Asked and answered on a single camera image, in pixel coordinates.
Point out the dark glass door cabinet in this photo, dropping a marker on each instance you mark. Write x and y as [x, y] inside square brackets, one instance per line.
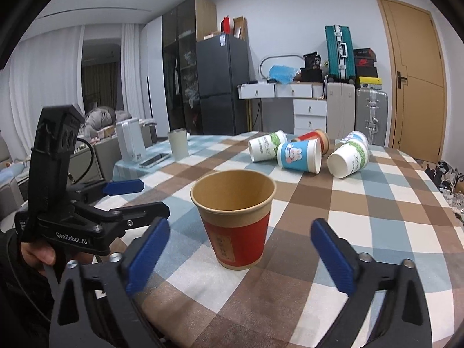
[181, 65]

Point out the black bag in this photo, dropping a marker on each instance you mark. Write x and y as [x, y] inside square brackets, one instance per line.
[311, 67]

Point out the yellow black shoe box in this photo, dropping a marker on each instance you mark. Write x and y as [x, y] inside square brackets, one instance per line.
[369, 82]

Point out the wooden door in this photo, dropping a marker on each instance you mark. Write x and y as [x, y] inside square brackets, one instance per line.
[417, 79]

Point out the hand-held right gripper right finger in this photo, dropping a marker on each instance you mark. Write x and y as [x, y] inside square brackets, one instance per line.
[333, 261]

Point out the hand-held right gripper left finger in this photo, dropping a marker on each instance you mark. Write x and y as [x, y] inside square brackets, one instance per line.
[148, 257]

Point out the white suitcase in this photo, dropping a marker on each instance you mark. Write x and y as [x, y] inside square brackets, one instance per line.
[340, 108]

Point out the white curtain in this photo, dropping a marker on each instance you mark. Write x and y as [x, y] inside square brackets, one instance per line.
[47, 69]

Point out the blue rabbit paper cup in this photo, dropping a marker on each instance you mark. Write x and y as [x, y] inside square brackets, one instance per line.
[295, 156]

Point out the teal suitcase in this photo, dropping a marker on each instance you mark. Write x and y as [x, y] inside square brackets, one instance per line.
[338, 52]

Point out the white drawer desk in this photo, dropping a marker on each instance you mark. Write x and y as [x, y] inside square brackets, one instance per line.
[282, 90]

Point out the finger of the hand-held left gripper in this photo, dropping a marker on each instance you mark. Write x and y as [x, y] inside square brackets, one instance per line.
[145, 212]
[123, 187]

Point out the brown red paper cup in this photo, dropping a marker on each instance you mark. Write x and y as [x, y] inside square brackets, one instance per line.
[235, 232]
[315, 136]

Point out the white drawer cabinet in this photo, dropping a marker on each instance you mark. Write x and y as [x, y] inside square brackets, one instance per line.
[310, 114]

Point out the blue fluffy cloth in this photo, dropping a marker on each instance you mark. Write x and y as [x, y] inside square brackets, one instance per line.
[282, 73]

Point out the smartphone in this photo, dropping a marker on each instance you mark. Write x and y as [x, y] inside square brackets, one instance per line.
[154, 160]

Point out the grey blanket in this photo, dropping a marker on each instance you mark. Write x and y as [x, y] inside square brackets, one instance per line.
[99, 118]

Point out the person's left forearm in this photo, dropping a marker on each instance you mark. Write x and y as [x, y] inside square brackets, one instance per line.
[21, 297]

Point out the brown cardboard box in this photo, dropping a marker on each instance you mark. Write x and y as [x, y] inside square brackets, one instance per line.
[240, 29]

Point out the black white printed cloth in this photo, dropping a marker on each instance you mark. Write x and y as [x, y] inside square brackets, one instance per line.
[444, 177]

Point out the black red shoe box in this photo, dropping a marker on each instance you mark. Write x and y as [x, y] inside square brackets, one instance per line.
[364, 58]

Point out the dark grey fridge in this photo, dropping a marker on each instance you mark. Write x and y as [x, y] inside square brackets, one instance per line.
[223, 87]

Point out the white box appliance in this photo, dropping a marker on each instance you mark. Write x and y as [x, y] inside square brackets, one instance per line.
[128, 141]

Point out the person's left hand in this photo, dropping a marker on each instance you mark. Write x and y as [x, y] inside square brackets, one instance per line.
[36, 255]

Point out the grey sofa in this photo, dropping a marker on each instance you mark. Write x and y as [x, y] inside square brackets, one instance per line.
[11, 188]

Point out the checked tablecloth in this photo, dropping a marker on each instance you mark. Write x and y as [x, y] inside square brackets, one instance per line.
[326, 203]

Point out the grey green tumbler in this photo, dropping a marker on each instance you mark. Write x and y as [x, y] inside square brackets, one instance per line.
[177, 147]

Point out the curved white metal tube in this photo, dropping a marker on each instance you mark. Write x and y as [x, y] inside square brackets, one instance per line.
[281, 57]

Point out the white green paper cup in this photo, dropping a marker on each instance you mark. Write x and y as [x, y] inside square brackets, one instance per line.
[357, 156]
[263, 148]

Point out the silver suitcase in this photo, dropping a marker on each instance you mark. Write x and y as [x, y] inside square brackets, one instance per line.
[371, 116]

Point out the white blue print paper cup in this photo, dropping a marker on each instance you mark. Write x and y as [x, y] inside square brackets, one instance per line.
[353, 137]

